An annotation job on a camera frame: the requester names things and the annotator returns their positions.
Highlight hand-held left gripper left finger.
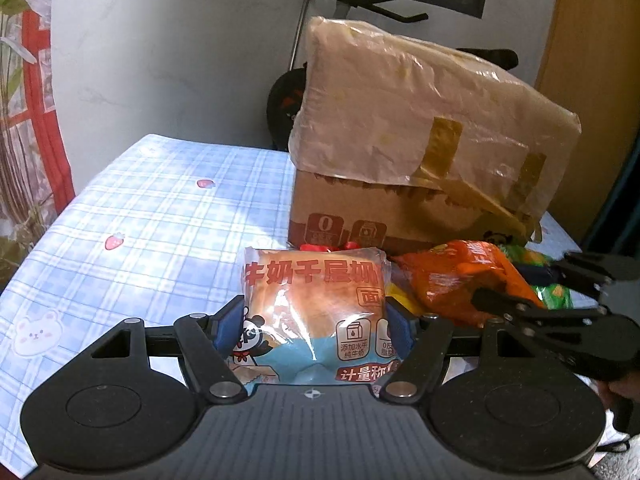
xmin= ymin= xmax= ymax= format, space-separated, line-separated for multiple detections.
xmin=87 ymin=297 xmax=249 ymax=403

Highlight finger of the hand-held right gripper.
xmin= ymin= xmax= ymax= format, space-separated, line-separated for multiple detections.
xmin=517 ymin=251 xmax=630 ymax=306
xmin=470 ymin=287 xmax=615 ymax=356

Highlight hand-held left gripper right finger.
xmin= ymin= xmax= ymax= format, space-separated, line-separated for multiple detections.
xmin=380 ymin=300 xmax=538 ymax=403

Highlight orange snack packet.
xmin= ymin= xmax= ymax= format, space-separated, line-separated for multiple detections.
xmin=390 ymin=240 xmax=548 ymax=328

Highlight blue bread packet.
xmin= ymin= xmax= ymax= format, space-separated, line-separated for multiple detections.
xmin=239 ymin=245 xmax=396 ymax=386

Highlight plastic-lined cardboard box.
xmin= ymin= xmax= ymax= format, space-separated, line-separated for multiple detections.
xmin=287 ymin=16 xmax=582 ymax=256

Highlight yellow snack packet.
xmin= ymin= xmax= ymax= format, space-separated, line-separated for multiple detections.
xmin=385 ymin=282 xmax=426 ymax=316

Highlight green snack packet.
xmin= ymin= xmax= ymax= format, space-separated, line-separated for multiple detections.
xmin=495 ymin=244 xmax=575 ymax=311

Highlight red snack packet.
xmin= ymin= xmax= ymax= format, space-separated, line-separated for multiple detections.
xmin=300 ymin=241 xmax=358 ymax=254

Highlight blue plaid tablecloth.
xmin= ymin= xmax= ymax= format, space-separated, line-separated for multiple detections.
xmin=0 ymin=134 xmax=581 ymax=476

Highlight wooden board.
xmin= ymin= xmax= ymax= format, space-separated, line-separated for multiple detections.
xmin=534 ymin=0 xmax=640 ymax=241

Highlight black exercise bike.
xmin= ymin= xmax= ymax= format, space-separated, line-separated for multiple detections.
xmin=265 ymin=0 xmax=521 ymax=151

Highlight red leaf-print curtain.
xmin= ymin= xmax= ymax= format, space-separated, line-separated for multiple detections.
xmin=0 ymin=0 xmax=76 ymax=281

